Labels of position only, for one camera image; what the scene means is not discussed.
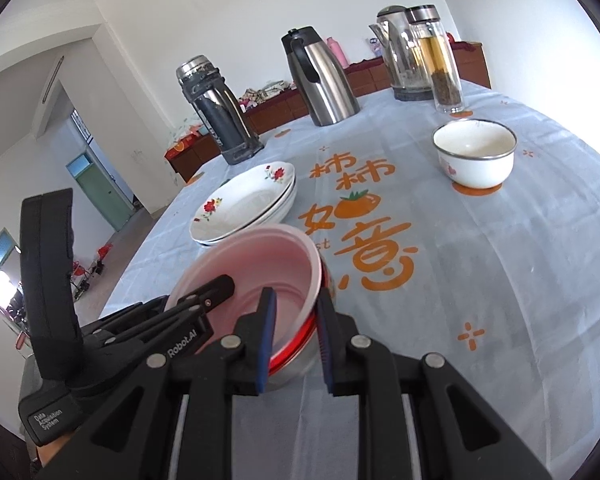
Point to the orange printed box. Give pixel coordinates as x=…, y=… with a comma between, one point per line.
x=182, y=146

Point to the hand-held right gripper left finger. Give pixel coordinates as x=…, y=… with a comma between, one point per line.
x=267, y=340

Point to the pink plastic bowl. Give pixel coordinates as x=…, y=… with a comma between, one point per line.
x=280, y=270

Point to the glass tea bottle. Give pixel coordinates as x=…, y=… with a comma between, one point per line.
x=442, y=75

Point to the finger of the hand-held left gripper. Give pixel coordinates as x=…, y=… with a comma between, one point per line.
x=210, y=292
x=180, y=342

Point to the stainless steel carafe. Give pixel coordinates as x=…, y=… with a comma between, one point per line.
x=325, y=90

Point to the colourful cloth pile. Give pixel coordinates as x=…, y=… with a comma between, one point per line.
x=265, y=95

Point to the white plate with red flowers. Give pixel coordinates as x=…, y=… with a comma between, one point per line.
x=245, y=200

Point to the stainless steel electric kettle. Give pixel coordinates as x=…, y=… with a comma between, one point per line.
x=400, y=60

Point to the light blue printed tablecloth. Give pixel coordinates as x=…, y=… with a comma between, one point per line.
x=430, y=260

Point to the white enamel bowl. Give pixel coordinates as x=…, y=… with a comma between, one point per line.
x=475, y=170

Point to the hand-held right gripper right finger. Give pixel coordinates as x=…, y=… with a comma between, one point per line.
x=325, y=345

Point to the green door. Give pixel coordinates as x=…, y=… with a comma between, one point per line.
x=102, y=195

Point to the ceiling tube light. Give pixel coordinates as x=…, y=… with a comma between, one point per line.
x=52, y=80

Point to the white plate with pink flowers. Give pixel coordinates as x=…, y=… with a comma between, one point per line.
x=290, y=191

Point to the black vacuum flask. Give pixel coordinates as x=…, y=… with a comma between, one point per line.
x=220, y=115

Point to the pink thermos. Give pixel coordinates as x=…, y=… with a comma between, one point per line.
x=336, y=52

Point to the brown wooden sideboard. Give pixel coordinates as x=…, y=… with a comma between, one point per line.
x=280, y=110

